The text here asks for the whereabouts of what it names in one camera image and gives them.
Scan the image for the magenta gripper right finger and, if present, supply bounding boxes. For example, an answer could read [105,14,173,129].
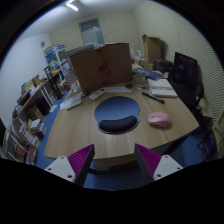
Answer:
[134,144,182,183]

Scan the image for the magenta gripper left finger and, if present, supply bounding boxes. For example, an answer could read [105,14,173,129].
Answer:
[45,144,95,186]

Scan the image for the pink computer mouse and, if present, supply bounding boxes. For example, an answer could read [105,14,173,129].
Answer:
[148,112,172,128]

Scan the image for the blue mouse pad wrist rest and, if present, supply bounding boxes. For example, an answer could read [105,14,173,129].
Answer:
[94,96,140,134]

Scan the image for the wooden bookshelf with books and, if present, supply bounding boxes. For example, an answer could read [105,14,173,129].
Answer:
[0,75,62,165]

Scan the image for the white keyboard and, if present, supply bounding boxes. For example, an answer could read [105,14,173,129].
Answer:
[60,94,82,110]

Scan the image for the black pen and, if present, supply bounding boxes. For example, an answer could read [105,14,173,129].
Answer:
[142,92,165,104]

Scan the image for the white remote control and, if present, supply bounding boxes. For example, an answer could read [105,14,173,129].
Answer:
[89,88,106,101]

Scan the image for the white open notebook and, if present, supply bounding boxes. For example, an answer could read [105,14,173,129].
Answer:
[148,79,177,97]

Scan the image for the black office chair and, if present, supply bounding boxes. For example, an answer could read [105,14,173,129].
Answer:
[169,64,214,158]

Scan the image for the blue book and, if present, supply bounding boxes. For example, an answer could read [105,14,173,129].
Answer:
[133,68,163,81]

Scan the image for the black computer monitor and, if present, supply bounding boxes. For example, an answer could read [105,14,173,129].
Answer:
[173,52,199,90]

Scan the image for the large brown cardboard box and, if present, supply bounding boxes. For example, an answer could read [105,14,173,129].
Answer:
[70,43,133,91]

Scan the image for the white display cabinet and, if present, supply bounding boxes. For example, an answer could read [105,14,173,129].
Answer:
[44,44,70,79]

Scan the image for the tall brown cardboard box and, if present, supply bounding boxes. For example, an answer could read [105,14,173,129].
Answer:
[142,34,161,63]

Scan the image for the window with frosted glass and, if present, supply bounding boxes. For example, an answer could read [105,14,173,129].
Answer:
[79,18,104,44]

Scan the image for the ceiling fluorescent light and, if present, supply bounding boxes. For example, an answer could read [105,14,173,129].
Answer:
[66,3,78,11]

